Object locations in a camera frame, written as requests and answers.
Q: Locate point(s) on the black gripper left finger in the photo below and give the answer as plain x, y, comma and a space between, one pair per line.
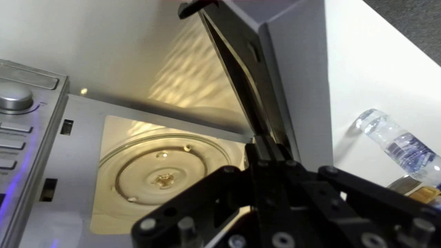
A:
201, 201

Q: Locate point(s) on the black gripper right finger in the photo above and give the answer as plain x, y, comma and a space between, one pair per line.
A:
348, 207

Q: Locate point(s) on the black microwave door with window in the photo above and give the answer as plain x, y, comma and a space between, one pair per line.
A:
293, 69

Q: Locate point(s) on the silver microwave oven body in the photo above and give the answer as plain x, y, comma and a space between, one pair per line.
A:
77, 138

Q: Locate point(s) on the glass turntable plate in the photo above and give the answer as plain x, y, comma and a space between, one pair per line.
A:
138, 160

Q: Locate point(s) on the clear plastic water bottle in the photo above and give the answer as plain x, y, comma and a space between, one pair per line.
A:
404, 146

